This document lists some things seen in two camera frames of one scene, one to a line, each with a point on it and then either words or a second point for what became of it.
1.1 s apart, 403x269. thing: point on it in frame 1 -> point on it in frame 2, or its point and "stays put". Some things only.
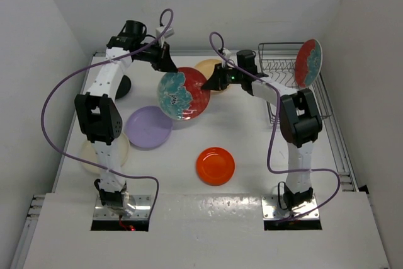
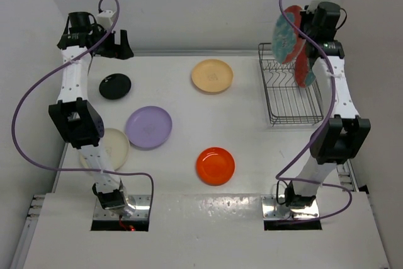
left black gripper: [166, 62] -> [121, 51]
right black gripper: [214, 82] -> [301, 34]
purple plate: [149, 126] stays put
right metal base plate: [271, 208] stays put
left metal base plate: [142, 210] stays put
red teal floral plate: [308, 62] stays put
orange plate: [215, 166] stays put
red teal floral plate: [181, 94] -> [286, 40]
